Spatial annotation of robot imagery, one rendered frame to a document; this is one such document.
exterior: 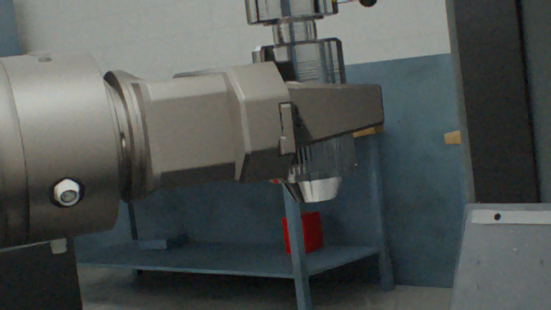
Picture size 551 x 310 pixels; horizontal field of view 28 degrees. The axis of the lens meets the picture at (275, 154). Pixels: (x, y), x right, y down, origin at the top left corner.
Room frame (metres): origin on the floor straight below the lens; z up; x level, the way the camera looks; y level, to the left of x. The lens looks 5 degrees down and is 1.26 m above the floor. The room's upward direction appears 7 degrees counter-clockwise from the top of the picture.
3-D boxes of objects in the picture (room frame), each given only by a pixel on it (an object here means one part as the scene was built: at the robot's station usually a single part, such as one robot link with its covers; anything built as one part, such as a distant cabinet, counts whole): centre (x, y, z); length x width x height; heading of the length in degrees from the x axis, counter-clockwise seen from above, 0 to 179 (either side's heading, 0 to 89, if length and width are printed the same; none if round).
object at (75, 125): (0.54, 0.07, 1.23); 0.13 x 0.12 x 0.10; 21
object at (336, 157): (0.57, -0.02, 1.23); 0.05 x 0.05 x 0.06
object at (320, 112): (0.54, -0.03, 1.23); 0.06 x 0.02 x 0.03; 111
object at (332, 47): (0.57, -0.02, 1.26); 0.05 x 0.05 x 0.01
